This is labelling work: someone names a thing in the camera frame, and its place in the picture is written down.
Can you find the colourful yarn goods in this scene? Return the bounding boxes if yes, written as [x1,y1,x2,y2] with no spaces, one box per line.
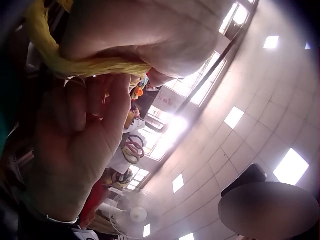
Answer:
[129,74,152,102]

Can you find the person's left hand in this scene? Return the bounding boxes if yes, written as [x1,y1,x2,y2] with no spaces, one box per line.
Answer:
[59,0,235,87]

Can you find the black ceiling pole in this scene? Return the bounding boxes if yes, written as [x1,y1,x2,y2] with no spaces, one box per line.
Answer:
[172,0,259,118]

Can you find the white electric fan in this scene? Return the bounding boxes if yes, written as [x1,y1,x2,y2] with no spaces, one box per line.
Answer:
[109,189,161,239]

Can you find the coils of coloured cord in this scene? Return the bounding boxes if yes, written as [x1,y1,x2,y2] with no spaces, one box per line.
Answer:
[122,134,146,165]

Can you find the person's left fingers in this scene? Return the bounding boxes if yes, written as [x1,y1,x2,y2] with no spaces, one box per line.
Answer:
[149,67,181,87]

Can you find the white sign with red print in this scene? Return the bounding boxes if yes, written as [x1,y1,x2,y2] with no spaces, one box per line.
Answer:
[152,86,181,111]

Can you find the bright window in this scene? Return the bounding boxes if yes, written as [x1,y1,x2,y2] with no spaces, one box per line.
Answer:
[162,51,227,106]
[126,165,150,190]
[144,105,188,162]
[219,2,251,36]

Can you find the person's right fingers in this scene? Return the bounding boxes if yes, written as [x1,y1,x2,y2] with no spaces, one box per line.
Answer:
[41,77,108,132]

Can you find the person's right hand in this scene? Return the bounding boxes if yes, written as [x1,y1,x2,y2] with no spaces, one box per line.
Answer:
[24,74,132,223]

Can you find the yellow yarn bundle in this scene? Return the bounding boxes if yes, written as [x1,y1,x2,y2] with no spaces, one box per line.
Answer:
[25,0,153,78]

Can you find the person's right thumb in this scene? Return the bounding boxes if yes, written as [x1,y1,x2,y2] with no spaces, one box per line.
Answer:
[106,74,132,150]

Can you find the red cloth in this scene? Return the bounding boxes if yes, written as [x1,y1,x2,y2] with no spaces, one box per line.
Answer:
[81,179,112,229]

